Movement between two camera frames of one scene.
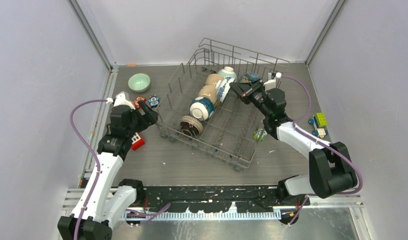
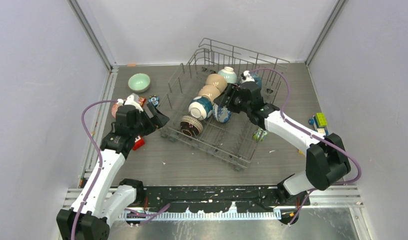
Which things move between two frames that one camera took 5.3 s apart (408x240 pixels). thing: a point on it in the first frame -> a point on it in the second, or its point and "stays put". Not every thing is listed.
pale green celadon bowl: (139, 82) stays put
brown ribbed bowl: (191, 126) stays put
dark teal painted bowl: (252, 77) stays put
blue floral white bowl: (223, 87) -> (222, 114)
